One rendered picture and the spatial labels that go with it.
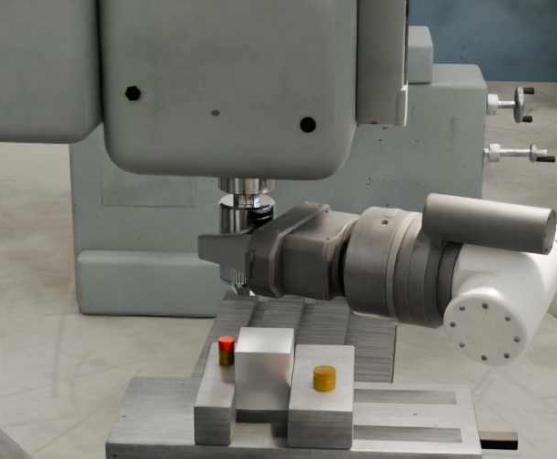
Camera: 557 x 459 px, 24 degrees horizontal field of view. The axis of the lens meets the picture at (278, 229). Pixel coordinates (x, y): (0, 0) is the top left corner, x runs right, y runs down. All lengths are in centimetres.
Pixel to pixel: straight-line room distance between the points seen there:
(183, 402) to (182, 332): 278
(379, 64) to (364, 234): 13
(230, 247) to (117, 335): 302
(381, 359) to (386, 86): 61
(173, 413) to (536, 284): 45
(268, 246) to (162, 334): 306
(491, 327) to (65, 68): 36
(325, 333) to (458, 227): 69
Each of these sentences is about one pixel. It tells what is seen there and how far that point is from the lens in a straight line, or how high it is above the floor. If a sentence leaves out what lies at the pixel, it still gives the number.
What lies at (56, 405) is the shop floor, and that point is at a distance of 368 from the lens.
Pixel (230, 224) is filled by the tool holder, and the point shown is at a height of 125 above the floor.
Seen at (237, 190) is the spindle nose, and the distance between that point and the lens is 108.
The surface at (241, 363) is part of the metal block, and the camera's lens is 125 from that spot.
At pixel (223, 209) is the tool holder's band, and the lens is 109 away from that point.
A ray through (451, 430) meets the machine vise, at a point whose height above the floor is 102.
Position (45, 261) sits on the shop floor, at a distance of 476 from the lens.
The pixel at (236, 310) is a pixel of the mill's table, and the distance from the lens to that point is 173.
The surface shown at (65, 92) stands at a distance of 98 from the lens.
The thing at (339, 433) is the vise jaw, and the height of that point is 103.
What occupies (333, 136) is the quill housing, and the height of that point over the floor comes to 135.
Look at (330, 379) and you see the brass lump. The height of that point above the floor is 107.
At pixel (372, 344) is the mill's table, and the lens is 163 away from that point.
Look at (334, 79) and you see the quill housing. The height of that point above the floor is 139.
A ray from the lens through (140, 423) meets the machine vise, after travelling 129.
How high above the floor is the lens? 160
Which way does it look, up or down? 18 degrees down
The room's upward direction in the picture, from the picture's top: straight up
